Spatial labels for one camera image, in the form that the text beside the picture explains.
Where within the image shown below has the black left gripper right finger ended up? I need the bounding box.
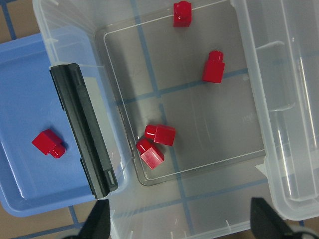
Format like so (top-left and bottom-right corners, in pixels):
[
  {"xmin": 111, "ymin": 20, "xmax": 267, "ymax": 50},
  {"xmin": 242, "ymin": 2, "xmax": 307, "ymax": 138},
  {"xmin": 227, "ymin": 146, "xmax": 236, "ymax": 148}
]
[{"xmin": 250, "ymin": 197, "xmax": 294, "ymax": 239}]

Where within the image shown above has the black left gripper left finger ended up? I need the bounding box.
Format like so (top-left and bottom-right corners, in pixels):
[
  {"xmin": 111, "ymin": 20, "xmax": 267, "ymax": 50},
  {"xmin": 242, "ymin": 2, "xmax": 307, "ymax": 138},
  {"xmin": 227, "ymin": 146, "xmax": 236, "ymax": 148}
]
[{"xmin": 77, "ymin": 199, "xmax": 111, "ymax": 239}]

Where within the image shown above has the red block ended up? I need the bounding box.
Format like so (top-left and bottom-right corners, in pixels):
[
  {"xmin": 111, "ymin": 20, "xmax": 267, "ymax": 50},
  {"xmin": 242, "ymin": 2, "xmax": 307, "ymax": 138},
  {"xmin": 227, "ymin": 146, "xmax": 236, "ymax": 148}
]
[
  {"xmin": 136, "ymin": 138, "xmax": 164, "ymax": 170},
  {"xmin": 202, "ymin": 50, "xmax": 225, "ymax": 84},
  {"xmin": 144, "ymin": 124, "xmax": 176, "ymax": 146},
  {"xmin": 32, "ymin": 129, "xmax": 66, "ymax": 159},
  {"xmin": 173, "ymin": 0, "xmax": 192, "ymax": 27}
]

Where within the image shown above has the clear plastic box lid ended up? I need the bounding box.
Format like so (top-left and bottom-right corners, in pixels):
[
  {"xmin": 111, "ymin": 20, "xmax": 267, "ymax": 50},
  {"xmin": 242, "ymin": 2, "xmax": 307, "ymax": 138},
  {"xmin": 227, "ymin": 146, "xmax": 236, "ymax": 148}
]
[{"xmin": 231, "ymin": 0, "xmax": 319, "ymax": 221}]

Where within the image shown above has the blue plastic tray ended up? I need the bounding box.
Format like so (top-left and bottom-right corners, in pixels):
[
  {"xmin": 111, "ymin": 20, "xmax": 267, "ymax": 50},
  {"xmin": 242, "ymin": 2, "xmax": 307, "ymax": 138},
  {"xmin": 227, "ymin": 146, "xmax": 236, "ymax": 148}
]
[{"xmin": 0, "ymin": 33, "xmax": 127, "ymax": 217}]

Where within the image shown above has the clear plastic storage box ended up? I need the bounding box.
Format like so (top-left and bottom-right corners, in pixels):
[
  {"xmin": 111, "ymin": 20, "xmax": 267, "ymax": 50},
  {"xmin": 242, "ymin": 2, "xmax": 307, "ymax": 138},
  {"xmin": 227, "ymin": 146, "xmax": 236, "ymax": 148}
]
[{"xmin": 33, "ymin": 0, "xmax": 270, "ymax": 239}]

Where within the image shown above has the black box latch handle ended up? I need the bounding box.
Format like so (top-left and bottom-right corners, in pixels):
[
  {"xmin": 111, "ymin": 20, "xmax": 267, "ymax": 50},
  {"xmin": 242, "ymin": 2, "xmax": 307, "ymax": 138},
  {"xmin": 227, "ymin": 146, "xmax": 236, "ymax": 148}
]
[{"xmin": 50, "ymin": 63, "xmax": 118, "ymax": 199}]

